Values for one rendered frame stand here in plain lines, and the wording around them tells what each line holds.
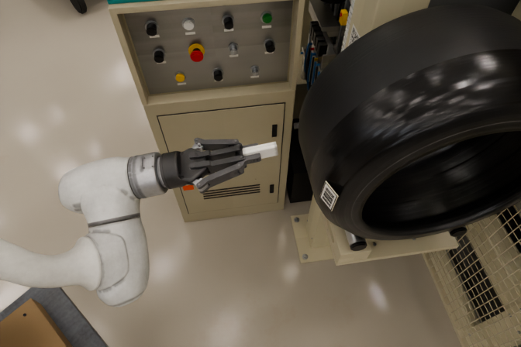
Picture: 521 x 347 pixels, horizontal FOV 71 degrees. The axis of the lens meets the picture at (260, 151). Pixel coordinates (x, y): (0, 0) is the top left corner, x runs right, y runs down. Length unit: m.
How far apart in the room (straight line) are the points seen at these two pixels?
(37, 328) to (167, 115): 0.75
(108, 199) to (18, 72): 2.64
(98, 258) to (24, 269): 0.11
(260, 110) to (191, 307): 1.01
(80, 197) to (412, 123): 0.62
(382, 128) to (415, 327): 1.45
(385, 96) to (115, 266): 0.58
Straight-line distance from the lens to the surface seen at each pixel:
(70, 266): 0.76
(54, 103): 2.95
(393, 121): 0.65
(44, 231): 2.32
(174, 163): 0.74
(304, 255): 1.95
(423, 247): 1.21
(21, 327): 1.31
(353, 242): 1.02
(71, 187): 0.81
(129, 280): 0.78
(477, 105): 0.67
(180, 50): 1.26
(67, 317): 1.34
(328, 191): 0.75
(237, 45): 1.25
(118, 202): 0.77
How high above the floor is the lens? 1.82
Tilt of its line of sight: 52 degrees down
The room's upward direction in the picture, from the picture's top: straight up
